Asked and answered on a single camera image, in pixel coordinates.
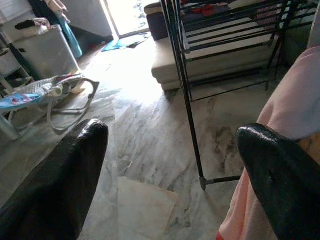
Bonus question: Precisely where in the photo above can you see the blue floor mat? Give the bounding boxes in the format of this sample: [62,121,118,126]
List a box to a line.
[101,31,152,53]

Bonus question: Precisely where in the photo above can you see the black metal drying rack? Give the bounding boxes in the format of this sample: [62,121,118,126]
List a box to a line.
[161,0,320,192]

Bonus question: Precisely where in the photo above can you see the dark purple ottoman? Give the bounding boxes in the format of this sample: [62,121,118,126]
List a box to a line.
[146,11,170,42]

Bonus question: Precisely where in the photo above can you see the small red cloth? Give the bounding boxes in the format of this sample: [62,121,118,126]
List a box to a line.
[192,4,216,16]

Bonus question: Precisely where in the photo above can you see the pink garment orange print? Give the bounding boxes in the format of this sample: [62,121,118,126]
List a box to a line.
[216,46,320,240]

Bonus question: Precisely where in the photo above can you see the grey folding table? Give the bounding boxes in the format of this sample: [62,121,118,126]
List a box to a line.
[0,24,81,96]

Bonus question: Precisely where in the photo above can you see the white garment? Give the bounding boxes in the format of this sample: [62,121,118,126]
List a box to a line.
[31,17,52,28]

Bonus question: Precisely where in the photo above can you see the black garment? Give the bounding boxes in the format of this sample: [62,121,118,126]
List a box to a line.
[14,19,36,30]

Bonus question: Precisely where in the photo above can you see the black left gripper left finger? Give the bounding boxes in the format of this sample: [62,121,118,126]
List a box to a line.
[0,118,109,240]

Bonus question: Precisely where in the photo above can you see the teal hanging cloth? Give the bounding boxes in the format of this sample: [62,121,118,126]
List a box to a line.
[57,17,83,58]

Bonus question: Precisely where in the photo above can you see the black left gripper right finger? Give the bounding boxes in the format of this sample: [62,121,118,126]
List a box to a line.
[235,122,320,240]

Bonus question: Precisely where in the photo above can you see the grey baby bouncer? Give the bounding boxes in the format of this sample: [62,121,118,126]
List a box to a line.
[0,73,101,141]

